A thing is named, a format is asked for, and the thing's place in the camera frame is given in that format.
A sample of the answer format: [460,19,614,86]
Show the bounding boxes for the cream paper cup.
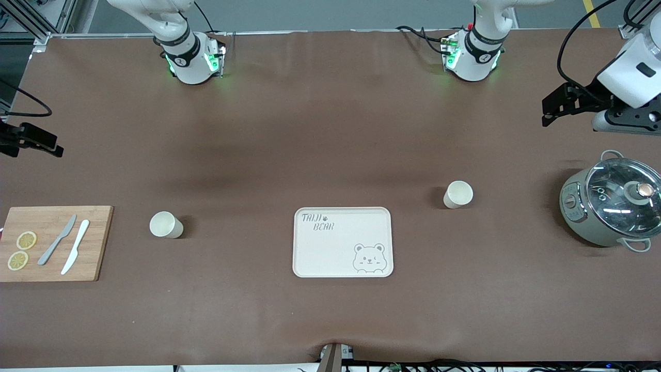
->
[149,211,184,239]
[443,180,474,210]

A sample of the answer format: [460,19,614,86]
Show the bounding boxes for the green-lit arm base box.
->
[440,30,462,70]
[204,34,228,79]

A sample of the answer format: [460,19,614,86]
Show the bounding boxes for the white bear print tray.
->
[293,207,394,278]

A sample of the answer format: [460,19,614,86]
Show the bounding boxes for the grey plastic knife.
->
[37,214,77,266]

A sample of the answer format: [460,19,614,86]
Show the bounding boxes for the glass pot lid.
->
[585,158,661,238]

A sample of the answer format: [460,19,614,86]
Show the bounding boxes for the white plastic knife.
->
[60,220,90,275]

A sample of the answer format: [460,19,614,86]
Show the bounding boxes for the grey-green cooking pot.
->
[559,150,654,254]

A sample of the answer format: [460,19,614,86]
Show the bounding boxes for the wooden cutting board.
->
[0,206,114,283]

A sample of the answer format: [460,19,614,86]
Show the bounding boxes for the brown table mat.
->
[0,28,661,368]

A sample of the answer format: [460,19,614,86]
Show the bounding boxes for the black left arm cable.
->
[556,0,620,100]

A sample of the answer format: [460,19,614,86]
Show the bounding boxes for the black base cable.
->
[395,25,455,55]

